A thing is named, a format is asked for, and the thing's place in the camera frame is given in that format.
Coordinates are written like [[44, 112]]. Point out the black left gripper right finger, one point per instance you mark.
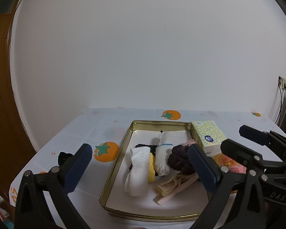
[[205, 167]]

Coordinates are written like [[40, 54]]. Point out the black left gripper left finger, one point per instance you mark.
[[75, 166]]

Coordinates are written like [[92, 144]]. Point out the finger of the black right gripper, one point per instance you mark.
[[241, 154], [260, 137]]

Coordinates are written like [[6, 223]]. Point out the beige stocking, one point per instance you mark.
[[167, 190]]

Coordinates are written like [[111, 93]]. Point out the white sock blue stripe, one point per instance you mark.
[[162, 153]]

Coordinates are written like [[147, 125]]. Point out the yellow sock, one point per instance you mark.
[[151, 168]]

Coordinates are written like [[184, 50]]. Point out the white waffle towel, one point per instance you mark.
[[136, 183]]

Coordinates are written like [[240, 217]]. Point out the black fuzzy sock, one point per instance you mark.
[[139, 155]]

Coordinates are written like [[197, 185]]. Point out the round gold pink tin lid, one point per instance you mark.
[[223, 160]]

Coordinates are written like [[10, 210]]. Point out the dark purple scrunchie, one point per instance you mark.
[[178, 160]]

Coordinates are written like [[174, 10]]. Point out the pink knotted cloth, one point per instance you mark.
[[189, 143]]

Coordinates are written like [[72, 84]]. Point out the yellow patterned tissue pack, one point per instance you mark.
[[208, 136]]

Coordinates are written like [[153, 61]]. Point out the gold rectangular tin tray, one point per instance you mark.
[[185, 206]]

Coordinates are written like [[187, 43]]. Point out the brown wooden door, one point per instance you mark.
[[16, 149]]

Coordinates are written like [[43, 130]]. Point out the white wall socket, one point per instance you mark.
[[282, 83]]

